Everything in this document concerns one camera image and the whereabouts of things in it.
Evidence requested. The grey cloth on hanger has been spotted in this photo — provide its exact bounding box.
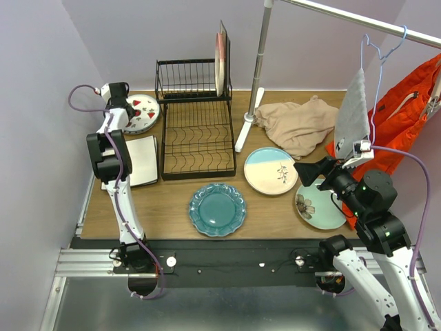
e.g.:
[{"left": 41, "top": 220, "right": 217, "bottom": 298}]
[{"left": 334, "top": 68, "right": 370, "bottom": 160}]

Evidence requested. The beige cloth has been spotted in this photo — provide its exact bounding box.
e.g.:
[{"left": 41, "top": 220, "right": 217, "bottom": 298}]
[{"left": 254, "top": 95, "right": 339, "bottom": 159}]

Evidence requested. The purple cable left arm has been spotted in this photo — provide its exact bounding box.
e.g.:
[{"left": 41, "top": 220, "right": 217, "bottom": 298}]
[{"left": 68, "top": 84, "right": 166, "bottom": 301}]

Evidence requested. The beige plate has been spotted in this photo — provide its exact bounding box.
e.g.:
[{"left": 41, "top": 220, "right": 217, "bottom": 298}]
[{"left": 244, "top": 147, "right": 298, "bottom": 196}]

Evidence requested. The pink plate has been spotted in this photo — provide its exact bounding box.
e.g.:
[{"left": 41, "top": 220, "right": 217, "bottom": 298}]
[{"left": 214, "top": 30, "right": 227, "bottom": 97}]

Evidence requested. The black wire dish rack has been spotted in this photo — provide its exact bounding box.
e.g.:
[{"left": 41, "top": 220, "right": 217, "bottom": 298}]
[{"left": 155, "top": 59, "right": 236, "bottom": 181}]

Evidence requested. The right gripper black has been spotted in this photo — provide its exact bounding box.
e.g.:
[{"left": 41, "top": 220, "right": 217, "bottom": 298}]
[{"left": 294, "top": 152, "right": 367, "bottom": 217}]

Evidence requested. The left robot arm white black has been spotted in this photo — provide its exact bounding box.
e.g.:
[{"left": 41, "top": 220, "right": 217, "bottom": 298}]
[{"left": 86, "top": 82, "right": 159, "bottom": 273}]

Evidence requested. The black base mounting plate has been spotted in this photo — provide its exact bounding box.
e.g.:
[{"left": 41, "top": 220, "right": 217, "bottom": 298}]
[{"left": 113, "top": 237, "right": 366, "bottom": 289}]

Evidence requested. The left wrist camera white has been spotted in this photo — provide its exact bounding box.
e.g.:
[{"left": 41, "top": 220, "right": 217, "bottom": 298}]
[{"left": 93, "top": 83, "right": 111, "bottom": 103}]

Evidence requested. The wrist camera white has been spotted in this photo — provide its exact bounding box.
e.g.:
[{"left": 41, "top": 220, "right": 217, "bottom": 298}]
[
  {"left": 342, "top": 139, "right": 374, "bottom": 168},
  {"left": 93, "top": 83, "right": 111, "bottom": 103}
]

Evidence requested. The orange garment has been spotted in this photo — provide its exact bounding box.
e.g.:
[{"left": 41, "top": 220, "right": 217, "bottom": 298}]
[{"left": 325, "top": 52, "right": 441, "bottom": 230}]

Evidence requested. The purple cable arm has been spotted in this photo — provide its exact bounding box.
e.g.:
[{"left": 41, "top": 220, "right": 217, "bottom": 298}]
[
  {"left": 68, "top": 84, "right": 166, "bottom": 301},
  {"left": 371, "top": 144, "right": 435, "bottom": 328}
]

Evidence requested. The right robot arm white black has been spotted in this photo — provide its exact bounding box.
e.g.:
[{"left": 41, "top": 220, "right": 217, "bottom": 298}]
[{"left": 294, "top": 156, "right": 440, "bottom": 330}]

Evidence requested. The teal scalloped plate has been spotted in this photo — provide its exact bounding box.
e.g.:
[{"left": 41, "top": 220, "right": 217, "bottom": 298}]
[{"left": 188, "top": 183, "right": 247, "bottom": 238}]

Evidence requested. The aluminium rail frame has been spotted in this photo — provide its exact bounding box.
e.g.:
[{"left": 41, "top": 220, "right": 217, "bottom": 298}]
[{"left": 37, "top": 90, "right": 441, "bottom": 331}]

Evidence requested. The silver clothes rack stand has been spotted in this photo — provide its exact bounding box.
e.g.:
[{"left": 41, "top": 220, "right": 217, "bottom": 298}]
[{"left": 235, "top": 0, "right": 440, "bottom": 153}]

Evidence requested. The blue wire hanger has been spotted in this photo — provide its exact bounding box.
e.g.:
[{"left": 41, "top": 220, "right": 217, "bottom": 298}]
[{"left": 360, "top": 24, "right": 409, "bottom": 146}]

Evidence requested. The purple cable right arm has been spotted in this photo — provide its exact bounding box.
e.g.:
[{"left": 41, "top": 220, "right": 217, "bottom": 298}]
[{"left": 371, "top": 144, "right": 435, "bottom": 328}]

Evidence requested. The mint green plate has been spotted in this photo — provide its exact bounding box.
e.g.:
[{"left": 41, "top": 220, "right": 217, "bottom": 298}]
[{"left": 295, "top": 179, "right": 346, "bottom": 230}]

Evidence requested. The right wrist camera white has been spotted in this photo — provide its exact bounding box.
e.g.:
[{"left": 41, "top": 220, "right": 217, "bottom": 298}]
[{"left": 342, "top": 139, "right": 374, "bottom": 168}]

